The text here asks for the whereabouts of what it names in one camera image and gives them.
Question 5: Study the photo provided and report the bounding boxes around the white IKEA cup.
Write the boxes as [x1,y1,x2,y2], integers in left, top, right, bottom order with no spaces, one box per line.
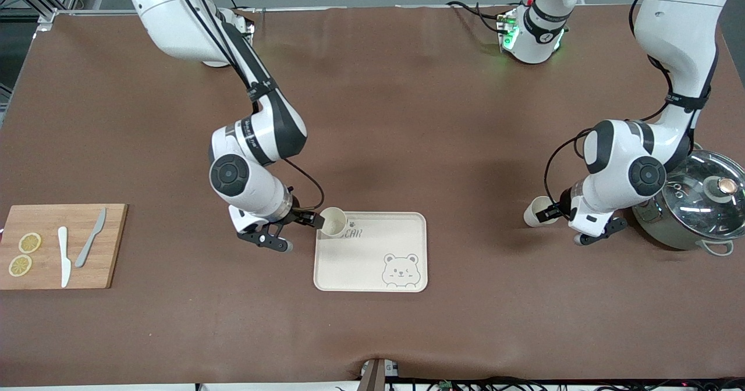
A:
[319,207,349,238]
[523,196,559,228]

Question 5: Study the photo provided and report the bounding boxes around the cream bear print tray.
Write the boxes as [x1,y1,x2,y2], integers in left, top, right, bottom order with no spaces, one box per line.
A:
[313,211,428,293]

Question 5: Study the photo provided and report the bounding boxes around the grey electric cooking pot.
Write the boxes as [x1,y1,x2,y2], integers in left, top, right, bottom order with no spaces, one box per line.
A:
[632,147,745,257]

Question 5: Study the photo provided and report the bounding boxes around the glass pot lid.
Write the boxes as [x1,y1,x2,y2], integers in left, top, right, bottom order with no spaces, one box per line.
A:
[664,150,745,240]

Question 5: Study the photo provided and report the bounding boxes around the wooden cutting board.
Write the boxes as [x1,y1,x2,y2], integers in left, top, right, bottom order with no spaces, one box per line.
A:
[0,204,129,290]

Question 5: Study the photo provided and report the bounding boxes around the grey plastic knife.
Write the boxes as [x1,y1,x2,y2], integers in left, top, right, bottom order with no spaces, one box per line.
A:
[74,207,108,268]

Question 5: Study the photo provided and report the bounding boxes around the white plastic knife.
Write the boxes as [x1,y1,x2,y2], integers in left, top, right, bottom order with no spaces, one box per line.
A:
[57,226,72,289]

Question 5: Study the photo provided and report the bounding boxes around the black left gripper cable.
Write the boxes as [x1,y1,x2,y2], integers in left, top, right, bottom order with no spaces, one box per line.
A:
[544,0,699,208]

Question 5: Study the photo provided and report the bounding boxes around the metal table edge bracket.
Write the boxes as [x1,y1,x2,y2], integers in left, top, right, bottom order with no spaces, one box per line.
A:
[357,358,401,391]

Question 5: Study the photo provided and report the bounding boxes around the black arm base cables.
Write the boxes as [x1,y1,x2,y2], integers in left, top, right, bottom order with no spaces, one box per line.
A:
[447,0,508,34]

